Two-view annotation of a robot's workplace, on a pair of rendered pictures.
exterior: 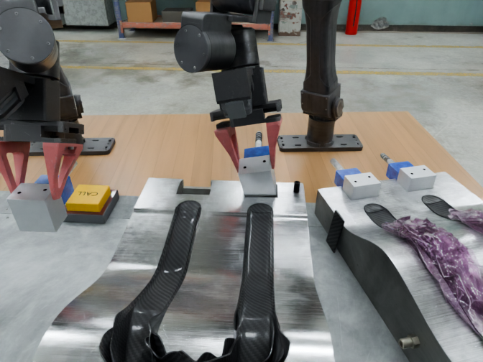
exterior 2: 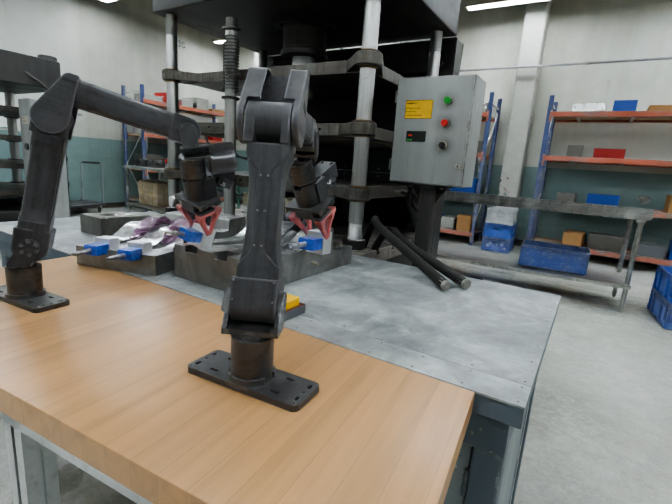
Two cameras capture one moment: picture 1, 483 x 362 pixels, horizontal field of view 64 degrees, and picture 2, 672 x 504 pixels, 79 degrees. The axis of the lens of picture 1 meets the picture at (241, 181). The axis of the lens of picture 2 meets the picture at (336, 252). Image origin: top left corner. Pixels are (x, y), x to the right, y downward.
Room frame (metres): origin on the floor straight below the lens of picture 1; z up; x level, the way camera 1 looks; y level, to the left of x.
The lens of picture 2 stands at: (1.27, 0.77, 1.12)
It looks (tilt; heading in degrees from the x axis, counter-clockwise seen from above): 12 degrees down; 208
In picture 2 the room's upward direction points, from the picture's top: 4 degrees clockwise
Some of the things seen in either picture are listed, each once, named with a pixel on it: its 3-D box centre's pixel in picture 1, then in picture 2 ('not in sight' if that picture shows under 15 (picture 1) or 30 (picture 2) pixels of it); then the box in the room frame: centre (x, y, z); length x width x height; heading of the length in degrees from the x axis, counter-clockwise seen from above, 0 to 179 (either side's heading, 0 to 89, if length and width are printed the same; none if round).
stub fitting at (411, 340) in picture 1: (408, 342); not in sight; (0.28, -0.19, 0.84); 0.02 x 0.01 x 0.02; 103
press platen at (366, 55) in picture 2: not in sight; (304, 98); (-0.62, -0.48, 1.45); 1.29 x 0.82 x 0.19; 86
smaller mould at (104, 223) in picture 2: not in sight; (116, 223); (0.26, -0.76, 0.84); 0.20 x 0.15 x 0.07; 176
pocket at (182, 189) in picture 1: (195, 195); (227, 260); (0.53, 0.08, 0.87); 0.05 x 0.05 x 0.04; 86
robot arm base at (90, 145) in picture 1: (67, 133); (252, 356); (0.83, 0.41, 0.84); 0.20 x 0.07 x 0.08; 92
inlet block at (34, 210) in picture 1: (54, 187); (307, 243); (0.46, 0.27, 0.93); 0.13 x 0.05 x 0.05; 176
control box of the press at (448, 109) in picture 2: not in sight; (420, 264); (-0.39, 0.30, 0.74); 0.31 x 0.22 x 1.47; 86
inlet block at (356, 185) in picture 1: (347, 177); (127, 254); (0.61, -0.20, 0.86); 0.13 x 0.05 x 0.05; 13
